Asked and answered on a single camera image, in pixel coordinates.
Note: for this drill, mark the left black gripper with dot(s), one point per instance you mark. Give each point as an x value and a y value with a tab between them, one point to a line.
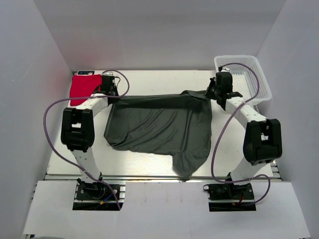
115	90

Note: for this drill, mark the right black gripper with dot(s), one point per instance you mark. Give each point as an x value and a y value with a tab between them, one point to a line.
209	94

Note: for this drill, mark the grey t-shirt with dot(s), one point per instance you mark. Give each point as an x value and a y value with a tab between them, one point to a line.
178	125

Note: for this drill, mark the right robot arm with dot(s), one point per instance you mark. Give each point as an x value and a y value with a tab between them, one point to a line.
263	138

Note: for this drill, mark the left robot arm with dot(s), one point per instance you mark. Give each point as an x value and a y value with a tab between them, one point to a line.
88	97

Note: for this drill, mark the blue label sticker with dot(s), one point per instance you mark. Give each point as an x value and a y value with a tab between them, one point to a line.
85	72

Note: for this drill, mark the folded red t-shirt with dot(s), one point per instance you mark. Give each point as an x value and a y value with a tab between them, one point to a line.
84	86

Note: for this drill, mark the white plastic basket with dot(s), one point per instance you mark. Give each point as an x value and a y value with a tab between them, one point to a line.
248	76

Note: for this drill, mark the aluminium table edge rail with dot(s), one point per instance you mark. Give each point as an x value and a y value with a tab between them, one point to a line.
127	178

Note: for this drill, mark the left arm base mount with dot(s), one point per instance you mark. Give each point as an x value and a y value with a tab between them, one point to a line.
97	197

